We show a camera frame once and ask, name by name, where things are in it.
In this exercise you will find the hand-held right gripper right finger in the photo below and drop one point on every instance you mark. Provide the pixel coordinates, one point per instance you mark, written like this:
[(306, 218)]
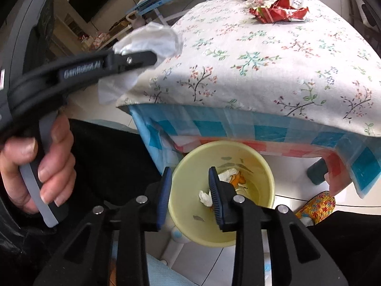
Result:
[(215, 202)]

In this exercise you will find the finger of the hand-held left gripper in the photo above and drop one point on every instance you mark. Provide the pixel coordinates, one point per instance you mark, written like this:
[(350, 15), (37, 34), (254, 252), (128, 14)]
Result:
[(137, 59)]

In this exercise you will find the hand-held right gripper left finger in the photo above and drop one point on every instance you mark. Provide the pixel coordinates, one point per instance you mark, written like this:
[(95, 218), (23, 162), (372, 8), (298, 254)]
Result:
[(163, 202)]

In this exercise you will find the thin white paper tissue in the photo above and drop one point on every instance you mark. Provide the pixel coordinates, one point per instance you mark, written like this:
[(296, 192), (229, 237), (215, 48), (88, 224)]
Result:
[(154, 40)]

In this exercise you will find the large white paper tissue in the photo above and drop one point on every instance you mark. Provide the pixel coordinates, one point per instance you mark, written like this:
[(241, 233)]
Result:
[(227, 174)]

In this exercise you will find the long orange peel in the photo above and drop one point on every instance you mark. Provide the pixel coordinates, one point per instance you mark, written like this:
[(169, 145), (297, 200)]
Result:
[(239, 182)]

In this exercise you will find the yellow plastic bucket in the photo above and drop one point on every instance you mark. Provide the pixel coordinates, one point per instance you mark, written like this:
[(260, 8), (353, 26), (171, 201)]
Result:
[(190, 169)]

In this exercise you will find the person's left forearm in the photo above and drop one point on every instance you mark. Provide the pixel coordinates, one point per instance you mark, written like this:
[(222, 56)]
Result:
[(15, 244)]

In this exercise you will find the person's left hand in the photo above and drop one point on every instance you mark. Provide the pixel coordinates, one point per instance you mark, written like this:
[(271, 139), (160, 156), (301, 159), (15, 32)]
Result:
[(59, 161)]

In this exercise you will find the pink jug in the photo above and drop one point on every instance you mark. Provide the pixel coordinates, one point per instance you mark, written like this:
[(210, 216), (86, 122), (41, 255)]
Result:
[(132, 18)]

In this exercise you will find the pink flower bunch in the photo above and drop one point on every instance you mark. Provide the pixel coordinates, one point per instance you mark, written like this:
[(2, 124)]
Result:
[(89, 40)]

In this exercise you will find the cream television stand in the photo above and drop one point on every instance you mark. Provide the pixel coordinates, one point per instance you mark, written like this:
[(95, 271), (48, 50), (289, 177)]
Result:
[(89, 32)]

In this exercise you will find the blue study desk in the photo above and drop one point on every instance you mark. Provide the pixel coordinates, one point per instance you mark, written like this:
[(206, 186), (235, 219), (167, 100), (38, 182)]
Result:
[(166, 1)]

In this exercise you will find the checked plastic table cover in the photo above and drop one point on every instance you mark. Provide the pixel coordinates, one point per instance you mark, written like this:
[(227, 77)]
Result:
[(268, 131)]

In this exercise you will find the colourful knitted slipper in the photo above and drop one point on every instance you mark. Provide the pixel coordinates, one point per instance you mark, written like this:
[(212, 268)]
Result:
[(315, 205)]

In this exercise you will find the teal table leg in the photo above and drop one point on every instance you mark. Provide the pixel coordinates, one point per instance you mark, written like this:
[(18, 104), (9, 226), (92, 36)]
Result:
[(317, 171)]

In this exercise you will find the white plastic bag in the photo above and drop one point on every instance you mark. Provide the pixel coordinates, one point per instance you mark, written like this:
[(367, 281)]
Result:
[(262, 0)]

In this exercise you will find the person's right leg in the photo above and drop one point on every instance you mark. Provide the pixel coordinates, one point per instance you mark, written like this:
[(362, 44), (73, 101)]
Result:
[(357, 244)]

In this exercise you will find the red snack wrapper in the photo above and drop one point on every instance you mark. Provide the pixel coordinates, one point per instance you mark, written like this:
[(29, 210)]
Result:
[(282, 4)]

